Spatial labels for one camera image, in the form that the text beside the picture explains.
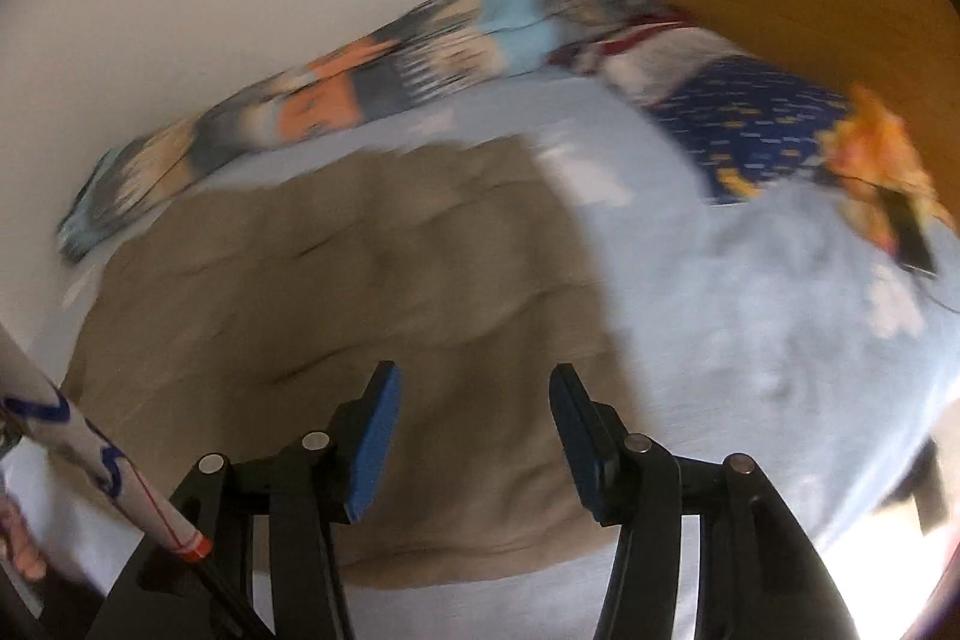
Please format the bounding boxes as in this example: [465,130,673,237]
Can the khaki puffer jacket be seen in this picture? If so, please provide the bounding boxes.
[60,134,653,588]

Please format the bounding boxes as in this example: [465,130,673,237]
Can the person's left hand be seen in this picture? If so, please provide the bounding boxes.
[0,490,50,582]

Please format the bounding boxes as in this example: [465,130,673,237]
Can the patchwork cartoon blanket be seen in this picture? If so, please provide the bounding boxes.
[56,0,676,266]

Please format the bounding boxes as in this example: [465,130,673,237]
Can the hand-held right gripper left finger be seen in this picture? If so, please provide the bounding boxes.
[90,361,402,640]

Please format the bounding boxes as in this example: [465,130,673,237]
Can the navy star-print pillow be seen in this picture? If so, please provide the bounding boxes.
[645,55,856,206]

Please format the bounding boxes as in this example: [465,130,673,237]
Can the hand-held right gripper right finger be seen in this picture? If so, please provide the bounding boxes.
[549,362,860,640]

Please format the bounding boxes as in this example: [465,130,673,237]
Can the light blue bed sheet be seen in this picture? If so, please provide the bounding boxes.
[0,66,721,640]

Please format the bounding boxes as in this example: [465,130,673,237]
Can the orange floral scarf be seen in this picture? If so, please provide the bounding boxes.
[817,85,957,259]

